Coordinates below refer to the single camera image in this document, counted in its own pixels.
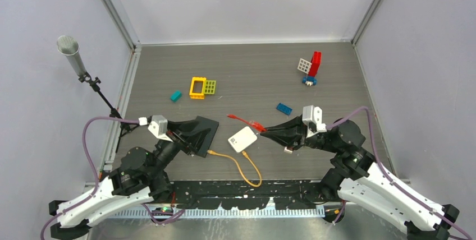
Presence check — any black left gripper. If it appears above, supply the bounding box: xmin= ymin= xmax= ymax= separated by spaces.
xmin=149 ymin=119 xmax=212 ymax=178

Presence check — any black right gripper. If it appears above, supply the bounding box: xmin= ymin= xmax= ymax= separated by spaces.
xmin=260 ymin=113 xmax=341 ymax=153

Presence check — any yellow ethernet cable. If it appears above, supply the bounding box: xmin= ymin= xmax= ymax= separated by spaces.
xmin=207 ymin=149 xmax=263 ymax=188

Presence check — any red ethernet cable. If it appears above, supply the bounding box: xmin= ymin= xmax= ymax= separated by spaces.
xmin=227 ymin=114 xmax=267 ymax=133

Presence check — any white square switch box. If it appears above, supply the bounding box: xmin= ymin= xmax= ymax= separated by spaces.
xmin=227 ymin=127 xmax=258 ymax=153

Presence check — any black network switch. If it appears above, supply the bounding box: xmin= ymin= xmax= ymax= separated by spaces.
xmin=192 ymin=134 xmax=214 ymax=158

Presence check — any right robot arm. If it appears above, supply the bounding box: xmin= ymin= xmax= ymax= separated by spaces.
xmin=261 ymin=116 xmax=459 ymax=239

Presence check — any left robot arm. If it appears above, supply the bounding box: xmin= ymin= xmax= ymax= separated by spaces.
xmin=45 ymin=115 xmax=219 ymax=239

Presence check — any blue flat toy brick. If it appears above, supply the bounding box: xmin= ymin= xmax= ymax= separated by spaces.
xmin=276 ymin=103 xmax=292 ymax=116

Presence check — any teal toy block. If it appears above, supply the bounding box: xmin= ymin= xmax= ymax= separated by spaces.
xmin=170 ymin=90 xmax=182 ymax=103

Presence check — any lime green lattice piece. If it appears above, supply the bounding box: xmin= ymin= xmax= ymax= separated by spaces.
xmin=204 ymin=80 xmax=217 ymax=95

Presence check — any blue toy brick base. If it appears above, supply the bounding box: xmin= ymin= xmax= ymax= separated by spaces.
xmin=302 ymin=76 xmax=317 ymax=86

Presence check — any white toy lattice piece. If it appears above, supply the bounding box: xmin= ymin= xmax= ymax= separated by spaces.
xmin=297 ymin=58 xmax=312 ymax=75

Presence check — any red toy brick tower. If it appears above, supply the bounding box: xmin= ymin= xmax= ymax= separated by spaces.
xmin=308 ymin=52 xmax=322 ymax=77

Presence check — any black microphone stand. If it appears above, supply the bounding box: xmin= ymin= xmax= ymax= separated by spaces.
xmin=78 ymin=72 xmax=139 ymax=154

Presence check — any silver microphone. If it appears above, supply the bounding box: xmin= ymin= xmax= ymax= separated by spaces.
xmin=57 ymin=35 xmax=87 ymax=77

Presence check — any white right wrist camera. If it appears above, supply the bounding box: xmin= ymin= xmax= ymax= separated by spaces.
xmin=301 ymin=105 xmax=327 ymax=134

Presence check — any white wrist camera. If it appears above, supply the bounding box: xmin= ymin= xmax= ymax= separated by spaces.
xmin=138 ymin=115 xmax=172 ymax=142
xmin=301 ymin=105 xmax=327 ymax=134

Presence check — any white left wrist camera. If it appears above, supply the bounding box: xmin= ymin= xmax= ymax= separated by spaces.
xmin=138 ymin=115 xmax=172 ymax=142

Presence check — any yellow toy window frame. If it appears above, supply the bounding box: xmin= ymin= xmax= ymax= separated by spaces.
xmin=189 ymin=77 xmax=207 ymax=100

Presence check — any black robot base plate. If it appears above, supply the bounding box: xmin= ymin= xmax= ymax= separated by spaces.
xmin=154 ymin=179 xmax=341 ymax=210

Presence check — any white perforated cable tray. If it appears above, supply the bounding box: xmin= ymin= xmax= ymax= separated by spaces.
xmin=111 ymin=207 xmax=327 ymax=220

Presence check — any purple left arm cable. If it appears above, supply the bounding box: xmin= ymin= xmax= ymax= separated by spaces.
xmin=39 ymin=116 xmax=187 ymax=240

